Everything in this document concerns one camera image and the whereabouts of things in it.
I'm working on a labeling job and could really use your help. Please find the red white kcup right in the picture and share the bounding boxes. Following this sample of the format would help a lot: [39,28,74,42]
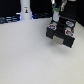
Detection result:
[65,30,73,36]

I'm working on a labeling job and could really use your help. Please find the dark background equipment left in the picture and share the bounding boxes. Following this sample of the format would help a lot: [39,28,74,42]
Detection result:
[0,0,21,24]

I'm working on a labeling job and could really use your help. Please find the dark background equipment center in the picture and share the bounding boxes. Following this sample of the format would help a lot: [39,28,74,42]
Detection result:
[30,0,52,19]

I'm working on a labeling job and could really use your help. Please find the green lid white kcup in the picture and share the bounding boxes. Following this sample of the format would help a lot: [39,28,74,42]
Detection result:
[53,8,60,22]

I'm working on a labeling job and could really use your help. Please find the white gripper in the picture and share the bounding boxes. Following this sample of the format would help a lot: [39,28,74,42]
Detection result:
[51,0,77,21]

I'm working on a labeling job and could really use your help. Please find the red white kcup in drawer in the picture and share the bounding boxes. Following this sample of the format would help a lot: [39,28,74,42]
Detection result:
[49,24,56,30]

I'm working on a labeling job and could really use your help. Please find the dark background equipment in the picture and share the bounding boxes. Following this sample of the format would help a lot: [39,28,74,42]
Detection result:
[30,0,52,19]
[0,0,21,24]

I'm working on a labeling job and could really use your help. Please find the black kcup holder drawer box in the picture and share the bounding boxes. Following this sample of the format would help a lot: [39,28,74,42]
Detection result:
[46,19,75,47]

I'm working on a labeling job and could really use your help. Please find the blue white kcup back right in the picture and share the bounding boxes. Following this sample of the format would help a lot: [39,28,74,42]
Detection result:
[66,21,74,27]

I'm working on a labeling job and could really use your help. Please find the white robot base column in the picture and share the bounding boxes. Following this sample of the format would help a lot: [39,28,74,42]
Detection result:
[20,0,32,20]

